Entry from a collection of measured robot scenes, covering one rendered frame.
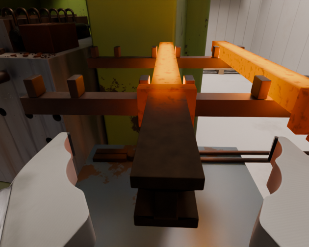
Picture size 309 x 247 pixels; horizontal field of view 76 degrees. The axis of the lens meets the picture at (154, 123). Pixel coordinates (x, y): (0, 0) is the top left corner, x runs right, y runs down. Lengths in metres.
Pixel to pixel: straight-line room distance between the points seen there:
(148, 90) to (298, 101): 0.12
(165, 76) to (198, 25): 0.85
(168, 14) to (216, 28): 4.13
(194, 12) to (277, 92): 0.85
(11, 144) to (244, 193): 0.67
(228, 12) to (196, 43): 3.75
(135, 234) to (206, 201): 0.15
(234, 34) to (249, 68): 4.57
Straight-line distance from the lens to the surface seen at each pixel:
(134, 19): 0.63
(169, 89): 0.15
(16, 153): 0.77
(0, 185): 0.97
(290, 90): 0.21
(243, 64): 0.31
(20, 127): 0.69
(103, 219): 0.41
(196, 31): 1.04
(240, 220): 0.43
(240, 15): 4.86
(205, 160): 0.51
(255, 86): 0.23
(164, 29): 0.61
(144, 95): 0.16
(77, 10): 1.09
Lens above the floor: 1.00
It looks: 29 degrees down
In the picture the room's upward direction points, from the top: 1 degrees counter-clockwise
